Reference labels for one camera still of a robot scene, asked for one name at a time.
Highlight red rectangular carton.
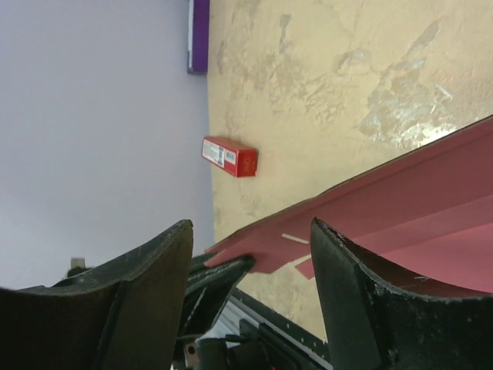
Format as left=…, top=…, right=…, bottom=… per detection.
left=201, top=136, right=259, bottom=177

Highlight pink paper box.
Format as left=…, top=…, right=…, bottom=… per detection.
left=207, top=118, right=492, bottom=292

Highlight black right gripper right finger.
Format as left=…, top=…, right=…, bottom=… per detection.
left=310, top=218, right=492, bottom=369

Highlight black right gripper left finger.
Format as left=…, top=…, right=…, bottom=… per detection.
left=1, top=220, right=193, bottom=369

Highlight purple rectangular carton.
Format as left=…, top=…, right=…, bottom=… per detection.
left=187, top=0, right=210, bottom=74

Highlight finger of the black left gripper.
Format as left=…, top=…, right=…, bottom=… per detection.
left=180, top=255, right=255, bottom=335

